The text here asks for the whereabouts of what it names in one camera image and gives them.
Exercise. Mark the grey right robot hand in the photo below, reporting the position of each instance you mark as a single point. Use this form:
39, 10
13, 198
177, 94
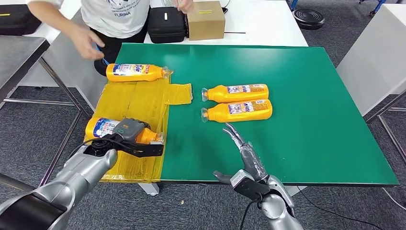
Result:
253, 162

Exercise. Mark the person's left hand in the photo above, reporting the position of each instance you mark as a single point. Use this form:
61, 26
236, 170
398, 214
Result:
184, 4

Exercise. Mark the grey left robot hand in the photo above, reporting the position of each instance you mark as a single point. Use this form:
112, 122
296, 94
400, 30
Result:
130, 130

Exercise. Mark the person's right hand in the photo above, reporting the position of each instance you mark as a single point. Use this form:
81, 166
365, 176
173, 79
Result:
84, 41

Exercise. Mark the orange detergent bottle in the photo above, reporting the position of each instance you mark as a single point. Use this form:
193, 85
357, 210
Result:
101, 127
152, 74
222, 94
222, 114

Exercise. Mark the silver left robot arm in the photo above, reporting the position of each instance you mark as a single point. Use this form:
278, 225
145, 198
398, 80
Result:
79, 177

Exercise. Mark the person's right forearm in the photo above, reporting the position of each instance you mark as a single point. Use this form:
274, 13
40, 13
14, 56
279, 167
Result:
50, 16

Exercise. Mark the silver laptop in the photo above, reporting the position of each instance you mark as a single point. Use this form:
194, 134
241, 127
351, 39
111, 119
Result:
166, 2

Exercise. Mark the black carrying case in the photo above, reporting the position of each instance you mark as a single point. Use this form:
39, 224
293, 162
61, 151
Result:
166, 25

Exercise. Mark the brown cardboard box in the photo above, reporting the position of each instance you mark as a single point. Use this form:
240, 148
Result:
206, 23

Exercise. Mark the person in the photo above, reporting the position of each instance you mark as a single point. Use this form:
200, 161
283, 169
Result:
114, 16

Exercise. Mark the dark phone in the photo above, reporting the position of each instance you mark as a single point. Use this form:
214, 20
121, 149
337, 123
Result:
225, 10

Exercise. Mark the yellow taped cardboard sheet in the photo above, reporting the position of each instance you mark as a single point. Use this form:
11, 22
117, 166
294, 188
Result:
136, 171

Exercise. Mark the white table foot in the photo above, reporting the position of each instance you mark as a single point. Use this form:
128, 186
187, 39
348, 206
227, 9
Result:
150, 189

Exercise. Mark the grey metal table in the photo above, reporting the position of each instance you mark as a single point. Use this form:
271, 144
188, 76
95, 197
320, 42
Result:
19, 57

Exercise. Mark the black bag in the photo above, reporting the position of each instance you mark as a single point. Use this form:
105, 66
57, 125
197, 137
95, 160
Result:
17, 20

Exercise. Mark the black round disc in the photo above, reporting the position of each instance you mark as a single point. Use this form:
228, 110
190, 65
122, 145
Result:
308, 19

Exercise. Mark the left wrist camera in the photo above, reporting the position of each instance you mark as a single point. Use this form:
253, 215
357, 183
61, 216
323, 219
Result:
146, 150

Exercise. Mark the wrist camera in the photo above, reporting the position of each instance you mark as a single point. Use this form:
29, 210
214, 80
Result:
250, 190
146, 150

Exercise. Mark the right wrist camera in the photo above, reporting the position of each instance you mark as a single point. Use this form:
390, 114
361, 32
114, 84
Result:
250, 190

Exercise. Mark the blue wheeled frame leg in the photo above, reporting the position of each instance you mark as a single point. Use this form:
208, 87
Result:
293, 3
377, 7

